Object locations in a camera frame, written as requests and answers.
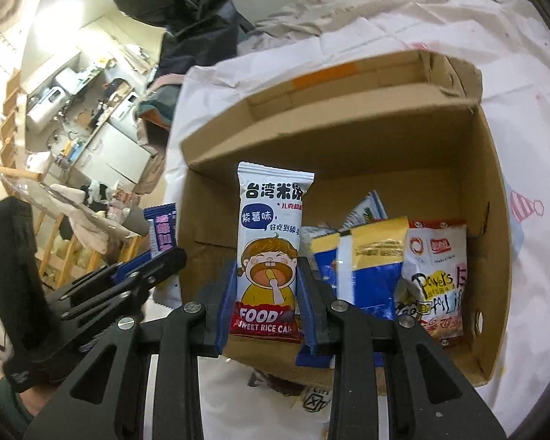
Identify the blue gold snack packet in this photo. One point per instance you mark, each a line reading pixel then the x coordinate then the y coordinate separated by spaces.
pixel 376 279

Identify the white washing machine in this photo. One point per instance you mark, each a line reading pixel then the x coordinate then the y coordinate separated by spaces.
pixel 126 107

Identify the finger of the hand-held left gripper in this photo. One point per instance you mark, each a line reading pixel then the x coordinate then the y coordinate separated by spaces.
pixel 105 305
pixel 126 271

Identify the blue snack packet yellow edge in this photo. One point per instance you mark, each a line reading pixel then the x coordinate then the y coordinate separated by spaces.
pixel 325 261

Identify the white rice cracker packet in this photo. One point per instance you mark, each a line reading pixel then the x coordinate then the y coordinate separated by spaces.
pixel 270 220

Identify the person's left forearm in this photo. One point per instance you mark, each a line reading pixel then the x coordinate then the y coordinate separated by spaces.
pixel 4 403

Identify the purple snack bar packet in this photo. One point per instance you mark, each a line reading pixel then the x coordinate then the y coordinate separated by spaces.
pixel 162 229

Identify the white snack packet black scribbles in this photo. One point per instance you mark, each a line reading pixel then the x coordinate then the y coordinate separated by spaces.
pixel 433 261

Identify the brown cardboard box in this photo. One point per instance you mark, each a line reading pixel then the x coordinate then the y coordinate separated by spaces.
pixel 348 146

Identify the black plastic bag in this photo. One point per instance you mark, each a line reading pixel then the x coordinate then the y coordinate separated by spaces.
pixel 188 4

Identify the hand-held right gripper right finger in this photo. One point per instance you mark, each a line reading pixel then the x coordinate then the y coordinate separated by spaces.
pixel 309 311

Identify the teal orange cloth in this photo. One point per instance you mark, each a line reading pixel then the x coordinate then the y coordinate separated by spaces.
pixel 158 101

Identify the white bed sheet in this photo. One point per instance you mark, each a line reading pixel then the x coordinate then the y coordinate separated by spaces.
pixel 531 146

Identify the blue white snack packet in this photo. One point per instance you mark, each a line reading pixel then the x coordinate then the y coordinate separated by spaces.
pixel 364 213

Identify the white kitchen cabinet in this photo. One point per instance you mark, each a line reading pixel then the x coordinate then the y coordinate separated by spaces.
pixel 119 156

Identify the yellow wooden rack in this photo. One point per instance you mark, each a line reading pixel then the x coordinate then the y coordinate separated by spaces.
pixel 68 252

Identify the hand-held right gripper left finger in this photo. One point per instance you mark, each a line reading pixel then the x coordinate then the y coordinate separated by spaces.
pixel 224 311

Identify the grey floral quilt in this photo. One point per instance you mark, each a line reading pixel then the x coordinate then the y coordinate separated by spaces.
pixel 325 13

